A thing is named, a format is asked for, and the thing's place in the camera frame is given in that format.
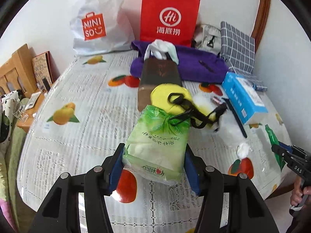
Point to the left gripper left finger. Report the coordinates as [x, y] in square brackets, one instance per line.
[59, 211]

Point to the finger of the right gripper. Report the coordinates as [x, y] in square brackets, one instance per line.
[284, 146]
[282, 152]

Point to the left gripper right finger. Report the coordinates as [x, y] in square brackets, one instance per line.
[230, 204]

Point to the white sponge block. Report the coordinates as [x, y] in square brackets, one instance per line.
[228, 129]

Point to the fruit print sachet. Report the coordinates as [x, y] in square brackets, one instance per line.
[216, 100]

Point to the green tissue pack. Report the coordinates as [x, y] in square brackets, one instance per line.
[156, 147]

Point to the yellow black pouch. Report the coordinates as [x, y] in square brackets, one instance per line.
[178, 103]

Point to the white glove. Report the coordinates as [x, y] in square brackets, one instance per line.
[161, 50]

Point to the person right hand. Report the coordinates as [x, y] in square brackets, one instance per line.
[297, 193]

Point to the white cotton ball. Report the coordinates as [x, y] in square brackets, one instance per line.
[243, 150]

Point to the blue tissue pack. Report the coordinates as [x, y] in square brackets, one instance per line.
[244, 99]

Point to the wooden nightstand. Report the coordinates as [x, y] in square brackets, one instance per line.
[30, 112]

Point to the grey checkered fabric cushion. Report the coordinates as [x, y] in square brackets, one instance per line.
[238, 52]

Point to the colourful bedding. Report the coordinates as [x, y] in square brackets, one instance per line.
[12, 140]

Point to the purple towel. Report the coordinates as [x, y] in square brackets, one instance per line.
[194, 65]

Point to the beige grey backpack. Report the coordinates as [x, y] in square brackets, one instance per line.
[208, 38]

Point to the patterned book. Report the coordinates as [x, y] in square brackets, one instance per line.
[42, 68]

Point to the wooden headboard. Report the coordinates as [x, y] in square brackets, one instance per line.
[17, 73]

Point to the dark green tea tin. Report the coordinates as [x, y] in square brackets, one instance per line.
[156, 72]

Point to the red paper shopping bag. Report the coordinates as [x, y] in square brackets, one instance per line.
[169, 20]

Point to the white Miniso plastic bag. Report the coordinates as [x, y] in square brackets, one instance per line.
[99, 26]

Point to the brown wooden door frame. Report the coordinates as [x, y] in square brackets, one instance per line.
[260, 21]

